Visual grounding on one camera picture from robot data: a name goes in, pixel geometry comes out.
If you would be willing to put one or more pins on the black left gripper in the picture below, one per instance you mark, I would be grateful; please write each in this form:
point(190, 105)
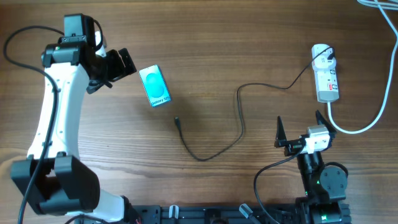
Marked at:
point(119, 71)

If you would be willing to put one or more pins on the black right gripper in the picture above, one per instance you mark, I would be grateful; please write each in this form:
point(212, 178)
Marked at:
point(293, 145)

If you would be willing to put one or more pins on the light blue Galaxy smartphone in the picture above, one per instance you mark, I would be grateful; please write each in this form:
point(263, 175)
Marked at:
point(155, 86)

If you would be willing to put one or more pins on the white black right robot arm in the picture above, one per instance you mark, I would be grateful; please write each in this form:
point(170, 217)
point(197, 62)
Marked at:
point(324, 183)

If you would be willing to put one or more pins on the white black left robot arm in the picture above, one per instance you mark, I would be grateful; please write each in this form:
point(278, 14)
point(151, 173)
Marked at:
point(52, 179)

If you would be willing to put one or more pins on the white power strip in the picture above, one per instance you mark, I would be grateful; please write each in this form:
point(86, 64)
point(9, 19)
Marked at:
point(324, 67)

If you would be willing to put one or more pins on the black mounting rail base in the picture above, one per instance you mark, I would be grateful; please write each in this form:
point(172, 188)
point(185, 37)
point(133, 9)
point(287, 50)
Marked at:
point(282, 213)

